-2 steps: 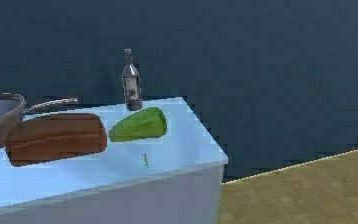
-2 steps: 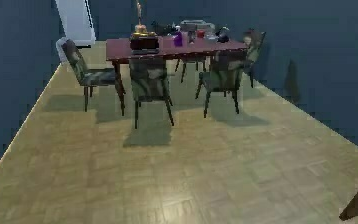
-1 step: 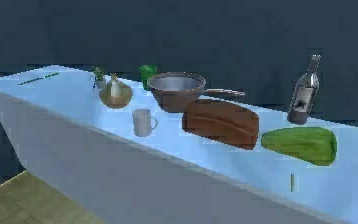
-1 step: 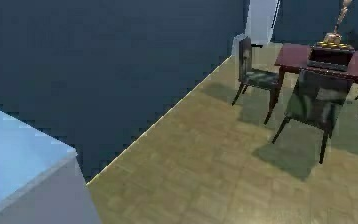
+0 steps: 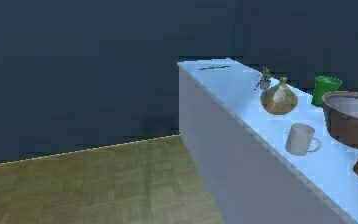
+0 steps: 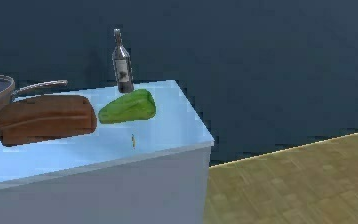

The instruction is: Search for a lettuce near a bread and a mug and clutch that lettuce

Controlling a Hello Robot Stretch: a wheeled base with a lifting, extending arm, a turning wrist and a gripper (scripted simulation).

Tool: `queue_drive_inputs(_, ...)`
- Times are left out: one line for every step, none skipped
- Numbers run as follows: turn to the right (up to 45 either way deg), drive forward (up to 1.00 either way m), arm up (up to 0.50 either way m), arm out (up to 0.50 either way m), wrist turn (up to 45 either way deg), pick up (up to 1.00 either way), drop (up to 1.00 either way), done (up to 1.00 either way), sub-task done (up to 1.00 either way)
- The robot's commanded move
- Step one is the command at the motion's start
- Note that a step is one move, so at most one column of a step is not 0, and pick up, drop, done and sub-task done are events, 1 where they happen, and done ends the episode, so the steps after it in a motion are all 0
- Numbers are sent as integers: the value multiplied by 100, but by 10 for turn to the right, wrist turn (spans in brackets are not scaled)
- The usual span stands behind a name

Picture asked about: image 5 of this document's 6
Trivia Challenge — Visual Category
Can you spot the white mug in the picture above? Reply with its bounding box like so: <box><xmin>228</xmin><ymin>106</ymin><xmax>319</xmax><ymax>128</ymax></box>
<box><xmin>284</xmin><ymin>122</ymin><xmax>322</xmax><ymax>157</ymax></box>

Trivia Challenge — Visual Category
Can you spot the pale blue grey counter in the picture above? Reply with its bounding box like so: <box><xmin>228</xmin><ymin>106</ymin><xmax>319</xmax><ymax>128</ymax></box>
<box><xmin>176</xmin><ymin>57</ymin><xmax>358</xmax><ymax>224</ymax></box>

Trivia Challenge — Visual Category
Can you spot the thin green pencil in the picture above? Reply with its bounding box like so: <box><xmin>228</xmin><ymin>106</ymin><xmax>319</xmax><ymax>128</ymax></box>
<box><xmin>198</xmin><ymin>65</ymin><xmax>231</xmax><ymax>72</ymax></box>

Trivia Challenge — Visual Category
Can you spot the small potted house plant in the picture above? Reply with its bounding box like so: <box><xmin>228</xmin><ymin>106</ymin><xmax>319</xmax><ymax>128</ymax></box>
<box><xmin>254</xmin><ymin>65</ymin><xmax>273</xmax><ymax>91</ymax></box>

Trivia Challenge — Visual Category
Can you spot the brown round vase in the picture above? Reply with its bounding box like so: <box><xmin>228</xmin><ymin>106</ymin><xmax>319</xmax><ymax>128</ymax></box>
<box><xmin>260</xmin><ymin>76</ymin><xmax>299</xmax><ymax>116</ymax></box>

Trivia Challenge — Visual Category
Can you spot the green cup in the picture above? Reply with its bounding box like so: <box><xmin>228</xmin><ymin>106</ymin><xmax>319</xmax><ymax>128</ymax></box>
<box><xmin>311</xmin><ymin>75</ymin><xmax>343</xmax><ymax>108</ymax></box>

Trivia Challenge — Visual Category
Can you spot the brown bowl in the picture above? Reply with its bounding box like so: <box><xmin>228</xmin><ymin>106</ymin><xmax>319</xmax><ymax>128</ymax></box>
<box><xmin>321</xmin><ymin>91</ymin><xmax>358</xmax><ymax>151</ymax></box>

